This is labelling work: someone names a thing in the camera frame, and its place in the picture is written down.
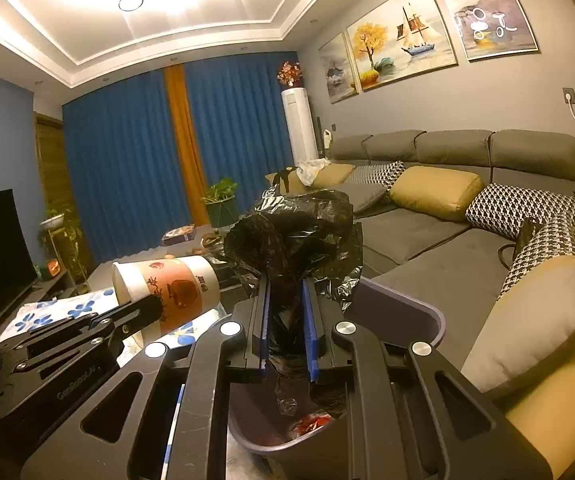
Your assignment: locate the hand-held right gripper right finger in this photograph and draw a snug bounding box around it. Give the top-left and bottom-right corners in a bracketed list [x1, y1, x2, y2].
[301, 275, 553, 480]

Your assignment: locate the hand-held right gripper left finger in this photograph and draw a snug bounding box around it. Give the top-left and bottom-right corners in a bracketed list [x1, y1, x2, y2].
[20, 272, 273, 480]

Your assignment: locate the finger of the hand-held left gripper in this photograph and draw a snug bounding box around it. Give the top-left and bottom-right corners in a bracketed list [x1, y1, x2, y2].
[0, 295, 164, 367]

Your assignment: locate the white apple print cup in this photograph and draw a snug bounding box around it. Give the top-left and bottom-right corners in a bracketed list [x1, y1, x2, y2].
[112, 255, 221, 336]

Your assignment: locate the black plastic bag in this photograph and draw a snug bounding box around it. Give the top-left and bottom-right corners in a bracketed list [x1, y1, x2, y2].
[224, 187, 364, 421]

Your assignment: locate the grey plastic bin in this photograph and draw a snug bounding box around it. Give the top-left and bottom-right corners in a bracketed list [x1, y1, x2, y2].
[228, 277, 447, 480]

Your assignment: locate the red plastic bag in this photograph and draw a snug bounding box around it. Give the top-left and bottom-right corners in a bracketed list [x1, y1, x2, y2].
[290, 412, 331, 438]

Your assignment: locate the blue floral cloth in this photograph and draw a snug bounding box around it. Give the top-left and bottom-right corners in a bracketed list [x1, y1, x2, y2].
[0, 287, 233, 361]

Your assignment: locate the dark television cabinet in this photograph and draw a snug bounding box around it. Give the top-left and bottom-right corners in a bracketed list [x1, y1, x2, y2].
[0, 270, 88, 321]

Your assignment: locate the plant stand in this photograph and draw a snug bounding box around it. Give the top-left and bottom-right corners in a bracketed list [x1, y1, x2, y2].
[48, 227, 88, 281]

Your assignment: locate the printed box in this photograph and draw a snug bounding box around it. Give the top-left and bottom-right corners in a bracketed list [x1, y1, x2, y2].
[162, 225, 197, 246]

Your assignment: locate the trailing potted plant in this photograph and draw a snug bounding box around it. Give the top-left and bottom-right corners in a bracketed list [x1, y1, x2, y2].
[40, 202, 93, 281]

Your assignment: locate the potted plant dark pot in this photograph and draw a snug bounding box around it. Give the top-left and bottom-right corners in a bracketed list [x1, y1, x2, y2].
[202, 177, 241, 228]

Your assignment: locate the grey sofa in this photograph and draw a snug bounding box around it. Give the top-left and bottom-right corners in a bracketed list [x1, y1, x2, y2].
[266, 129, 575, 480]

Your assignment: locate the black television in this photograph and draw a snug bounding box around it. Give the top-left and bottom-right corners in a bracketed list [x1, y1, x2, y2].
[0, 188, 36, 321]

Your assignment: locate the flat grey cushion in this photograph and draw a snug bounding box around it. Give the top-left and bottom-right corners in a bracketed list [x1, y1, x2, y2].
[345, 182, 385, 213]

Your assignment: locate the blue curtain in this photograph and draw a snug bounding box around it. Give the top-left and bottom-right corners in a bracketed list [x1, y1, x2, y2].
[184, 52, 301, 211]
[62, 72, 191, 266]

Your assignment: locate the black jacket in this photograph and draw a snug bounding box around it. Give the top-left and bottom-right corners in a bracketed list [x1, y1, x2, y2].
[268, 167, 298, 193]

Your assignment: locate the small yellow cushion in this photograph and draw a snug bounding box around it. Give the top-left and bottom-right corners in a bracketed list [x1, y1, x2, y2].
[312, 164, 355, 191]

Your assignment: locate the white cloth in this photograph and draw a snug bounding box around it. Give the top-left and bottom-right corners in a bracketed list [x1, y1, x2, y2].
[295, 157, 329, 186]

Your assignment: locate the houndstooth cushion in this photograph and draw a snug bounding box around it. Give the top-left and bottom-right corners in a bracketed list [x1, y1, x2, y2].
[465, 183, 575, 241]
[500, 210, 575, 301]
[345, 161, 405, 188]

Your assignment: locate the orange curtain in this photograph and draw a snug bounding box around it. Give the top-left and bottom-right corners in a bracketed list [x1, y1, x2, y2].
[164, 65, 211, 226]

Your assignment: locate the wooden door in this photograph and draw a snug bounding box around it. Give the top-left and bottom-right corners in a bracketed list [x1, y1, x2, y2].
[35, 115, 66, 211]

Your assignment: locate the white standing air conditioner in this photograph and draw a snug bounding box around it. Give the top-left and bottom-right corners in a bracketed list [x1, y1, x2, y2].
[281, 88, 319, 166]

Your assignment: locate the light grey cushion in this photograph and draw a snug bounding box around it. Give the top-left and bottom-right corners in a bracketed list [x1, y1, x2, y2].
[460, 255, 575, 393]

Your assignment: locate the black handbag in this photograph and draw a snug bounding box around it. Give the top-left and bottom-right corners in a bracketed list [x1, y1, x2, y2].
[497, 217, 543, 266]

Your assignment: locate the flower bouquet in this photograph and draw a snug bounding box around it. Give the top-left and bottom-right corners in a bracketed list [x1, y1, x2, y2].
[276, 61, 304, 88]

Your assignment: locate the small landscape painting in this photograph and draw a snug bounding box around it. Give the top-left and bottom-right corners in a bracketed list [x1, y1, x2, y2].
[317, 33, 359, 105]

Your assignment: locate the sailboat painting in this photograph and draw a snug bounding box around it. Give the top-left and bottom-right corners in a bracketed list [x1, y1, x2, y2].
[346, 0, 459, 92]

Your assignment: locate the grey abstract painting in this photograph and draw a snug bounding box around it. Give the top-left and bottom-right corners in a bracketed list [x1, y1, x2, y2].
[432, 0, 541, 62]

